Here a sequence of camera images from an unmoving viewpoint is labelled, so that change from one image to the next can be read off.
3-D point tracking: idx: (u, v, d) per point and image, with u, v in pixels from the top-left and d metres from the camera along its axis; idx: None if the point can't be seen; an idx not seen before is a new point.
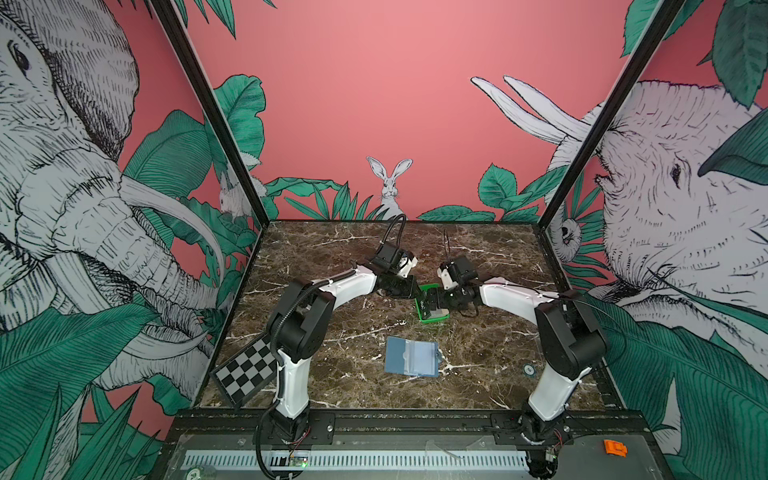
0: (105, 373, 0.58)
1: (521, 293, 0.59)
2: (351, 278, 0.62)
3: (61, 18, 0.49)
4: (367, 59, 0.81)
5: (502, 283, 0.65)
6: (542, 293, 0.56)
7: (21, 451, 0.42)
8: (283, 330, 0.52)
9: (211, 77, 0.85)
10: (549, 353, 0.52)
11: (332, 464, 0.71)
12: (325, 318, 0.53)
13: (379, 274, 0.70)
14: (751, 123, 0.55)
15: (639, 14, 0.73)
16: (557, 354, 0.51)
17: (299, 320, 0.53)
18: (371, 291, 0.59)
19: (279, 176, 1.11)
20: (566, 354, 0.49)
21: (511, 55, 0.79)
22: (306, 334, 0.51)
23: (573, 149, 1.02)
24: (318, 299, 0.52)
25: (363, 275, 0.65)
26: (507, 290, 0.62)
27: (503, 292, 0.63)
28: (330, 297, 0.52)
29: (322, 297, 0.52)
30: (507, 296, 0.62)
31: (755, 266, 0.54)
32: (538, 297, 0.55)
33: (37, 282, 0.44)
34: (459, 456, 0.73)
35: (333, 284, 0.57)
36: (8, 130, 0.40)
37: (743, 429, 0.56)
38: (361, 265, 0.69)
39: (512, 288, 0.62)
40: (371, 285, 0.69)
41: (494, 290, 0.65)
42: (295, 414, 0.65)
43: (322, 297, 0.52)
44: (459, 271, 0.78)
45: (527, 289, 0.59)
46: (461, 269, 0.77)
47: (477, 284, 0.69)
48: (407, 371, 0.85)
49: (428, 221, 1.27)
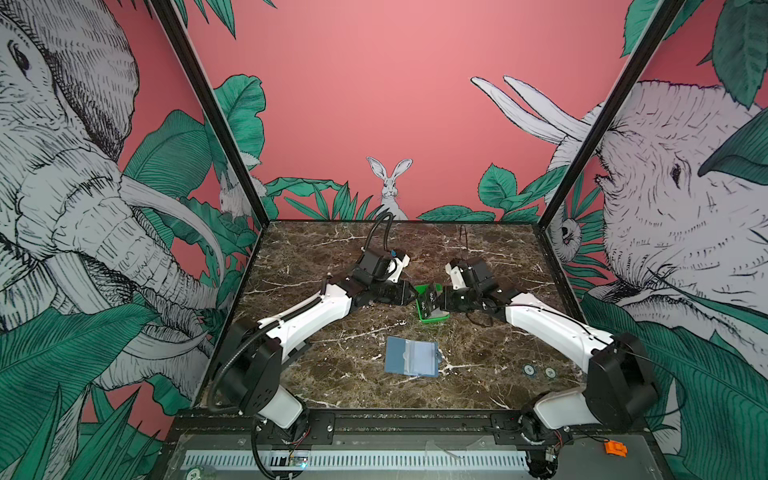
0: (105, 373, 0.58)
1: (567, 328, 0.50)
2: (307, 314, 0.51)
3: (61, 18, 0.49)
4: (366, 60, 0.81)
5: (536, 310, 0.56)
6: (593, 334, 0.48)
7: (22, 451, 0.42)
8: (227, 377, 0.45)
9: (211, 77, 0.85)
10: (595, 403, 0.47)
11: (333, 464, 0.71)
12: (272, 368, 0.44)
13: (355, 294, 0.60)
14: (751, 123, 0.55)
15: (638, 14, 0.73)
16: (604, 404, 0.45)
17: (243, 368, 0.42)
18: (346, 314, 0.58)
19: (279, 176, 1.11)
20: (625, 411, 0.42)
21: (511, 55, 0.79)
22: (249, 386, 0.42)
23: (573, 149, 1.02)
24: (262, 349, 0.43)
25: (336, 301, 0.56)
26: (543, 318, 0.54)
27: (538, 319, 0.54)
28: (275, 348, 0.44)
29: (267, 347, 0.43)
30: (542, 322, 0.54)
31: (756, 266, 0.54)
32: (588, 340, 0.47)
33: (37, 282, 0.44)
34: (459, 456, 0.73)
35: (285, 324, 0.48)
36: (7, 130, 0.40)
37: (742, 429, 0.57)
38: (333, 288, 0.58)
39: (552, 320, 0.53)
40: (340, 308, 0.58)
41: (526, 315, 0.56)
42: (289, 425, 0.64)
43: (266, 347, 0.43)
44: (478, 278, 0.67)
45: (575, 328, 0.50)
46: (479, 276, 0.67)
47: (501, 299, 0.60)
48: (407, 371, 0.85)
49: (428, 221, 1.27)
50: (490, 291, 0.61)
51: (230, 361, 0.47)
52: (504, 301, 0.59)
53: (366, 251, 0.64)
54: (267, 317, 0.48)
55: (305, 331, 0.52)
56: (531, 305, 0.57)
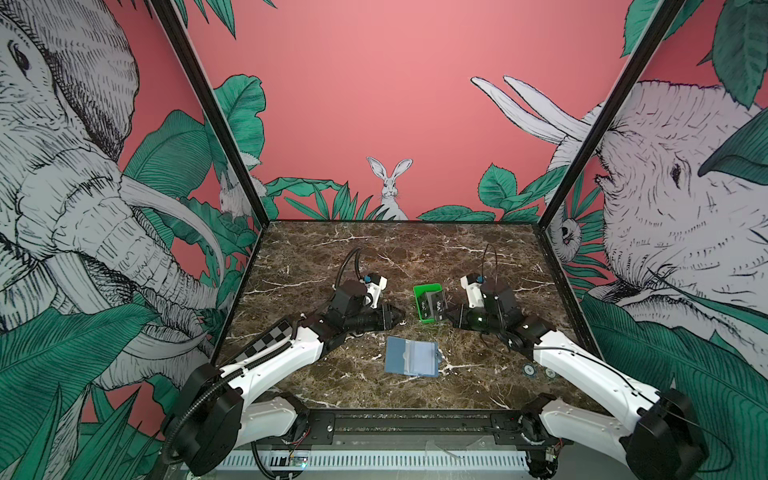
0: (106, 373, 0.58)
1: (608, 380, 0.47)
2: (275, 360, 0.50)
3: (61, 18, 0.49)
4: (366, 60, 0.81)
5: (570, 354, 0.52)
6: (637, 389, 0.45)
7: (22, 451, 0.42)
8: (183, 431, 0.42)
9: (211, 77, 0.85)
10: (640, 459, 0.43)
11: (332, 464, 0.71)
12: (231, 420, 0.42)
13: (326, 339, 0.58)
14: (752, 123, 0.55)
15: (639, 14, 0.73)
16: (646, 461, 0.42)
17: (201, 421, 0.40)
18: (317, 358, 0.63)
19: (279, 176, 1.11)
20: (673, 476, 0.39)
21: (511, 55, 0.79)
22: (204, 441, 0.40)
23: (573, 149, 1.02)
24: (221, 401, 0.41)
25: (307, 347, 0.55)
26: (580, 365, 0.50)
27: (574, 365, 0.51)
28: (236, 399, 0.43)
29: (227, 399, 0.41)
30: (578, 369, 0.50)
31: (756, 266, 0.54)
32: (630, 395, 0.44)
33: (37, 282, 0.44)
34: (459, 455, 0.73)
35: (250, 372, 0.46)
36: (7, 130, 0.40)
37: (742, 429, 0.57)
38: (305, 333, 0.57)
39: (590, 369, 0.49)
40: (311, 354, 0.57)
41: (560, 359, 0.53)
42: (283, 433, 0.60)
43: (225, 399, 0.41)
44: (505, 309, 0.62)
45: (616, 379, 0.47)
46: (507, 307, 0.61)
47: (527, 334, 0.58)
48: (407, 371, 0.85)
49: (428, 221, 1.27)
50: (515, 327, 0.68)
51: (185, 417, 0.43)
52: (533, 336, 0.57)
53: (339, 290, 0.61)
54: (232, 365, 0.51)
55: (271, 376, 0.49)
56: (564, 348, 0.53)
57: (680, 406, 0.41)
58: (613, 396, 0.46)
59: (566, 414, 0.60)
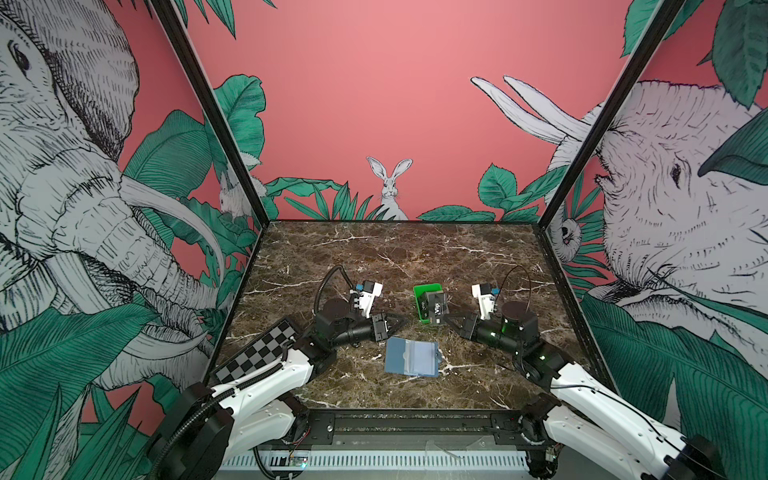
0: (106, 373, 0.58)
1: (631, 423, 0.46)
2: (271, 378, 0.52)
3: (61, 18, 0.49)
4: (366, 61, 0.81)
5: (590, 392, 0.51)
6: (662, 434, 0.44)
7: (22, 451, 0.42)
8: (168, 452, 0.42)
9: (211, 77, 0.85)
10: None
11: (333, 464, 0.71)
12: (218, 443, 0.42)
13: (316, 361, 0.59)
14: (752, 123, 0.55)
15: (639, 14, 0.73)
16: None
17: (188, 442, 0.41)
18: (306, 381, 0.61)
19: (279, 176, 1.11)
20: None
21: (511, 55, 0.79)
22: (191, 463, 0.40)
23: (573, 149, 1.02)
24: (212, 421, 0.41)
25: (297, 368, 0.56)
26: (598, 402, 0.50)
27: (592, 403, 0.51)
28: (226, 421, 0.42)
29: (217, 420, 0.41)
30: (596, 407, 0.50)
31: (756, 266, 0.54)
32: (655, 440, 0.44)
33: (37, 282, 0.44)
34: (459, 456, 0.73)
35: (241, 391, 0.47)
36: (7, 130, 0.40)
37: (742, 430, 0.57)
38: (295, 353, 0.58)
39: (610, 408, 0.49)
40: (305, 374, 0.58)
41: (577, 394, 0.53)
42: (282, 435, 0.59)
43: (215, 420, 0.41)
44: (526, 338, 0.60)
45: (637, 421, 0.46)
46: (528, 336, 0.59)
47: (542, 367, 0.57)
48: (407, 371, 0.85)
49: (428, 221, 1.27)
50: (532, 357, 0.59)
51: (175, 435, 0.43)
52: (550, 369, 0.56)
53: (317, 314, 0.59)
54: (224, 384, 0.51)
55: (262, 397, 0.50)
56: (584, 384, 0.52)
57: (704, 454, 0.43)
58: (637, 441, 0.45)
59: (573, 428, 0.59)
